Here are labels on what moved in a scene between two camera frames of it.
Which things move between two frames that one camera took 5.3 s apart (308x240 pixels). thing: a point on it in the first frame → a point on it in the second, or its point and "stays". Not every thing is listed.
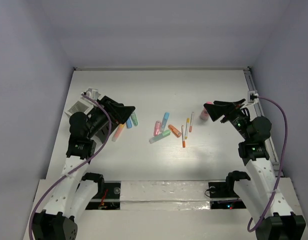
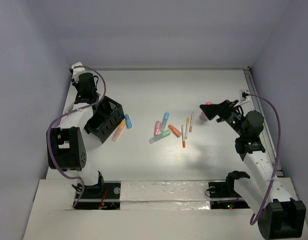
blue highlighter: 129,123 stays
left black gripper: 110,111 → 86,98
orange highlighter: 175,131 stays
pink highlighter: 157,128 stays
